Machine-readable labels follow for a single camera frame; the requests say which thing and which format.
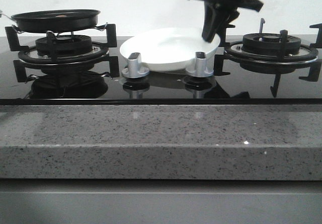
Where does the wire pan reducer ring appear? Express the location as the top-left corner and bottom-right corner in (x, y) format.
(11, 22), (109, 38)

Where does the left black pan support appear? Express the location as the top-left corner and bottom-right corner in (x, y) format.
(6, 23), (119, 82)

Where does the black gas burner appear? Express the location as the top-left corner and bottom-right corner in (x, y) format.
(36, 35), (93, 57)
(241, 33), (301, 56)

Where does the left black gas burner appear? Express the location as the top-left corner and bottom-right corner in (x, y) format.
(36, 35), (93, 57)

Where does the right silver stove knob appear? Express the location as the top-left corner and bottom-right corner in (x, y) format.
(185, 51), (213, 78)

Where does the black glass cooktop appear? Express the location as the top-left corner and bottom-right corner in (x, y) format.
(1, 37), (321, 105)

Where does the black frying pan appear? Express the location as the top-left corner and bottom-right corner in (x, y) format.
(9, 9), (101, 33)

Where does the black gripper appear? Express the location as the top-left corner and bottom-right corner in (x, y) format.
(200, 0), (264, 42)

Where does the right black pan support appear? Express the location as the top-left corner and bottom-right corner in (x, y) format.
(212, 24), (321, 100)

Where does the right black gas burner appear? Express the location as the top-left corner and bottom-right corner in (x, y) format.
(241, 33), (301, 56)

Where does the left silver stove knob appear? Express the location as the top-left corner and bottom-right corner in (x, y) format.
(122, 52), (150, 79)

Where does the white plate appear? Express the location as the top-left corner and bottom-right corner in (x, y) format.
(120, 27), (220, 72)

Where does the black pan support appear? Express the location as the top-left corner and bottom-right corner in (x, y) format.
(6, 23), (119, 82)
(212, 24), (321, 100)

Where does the silver stove knob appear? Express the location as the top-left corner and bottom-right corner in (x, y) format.
(185, 51), (213, 78)
(122, 52), (150, 79)

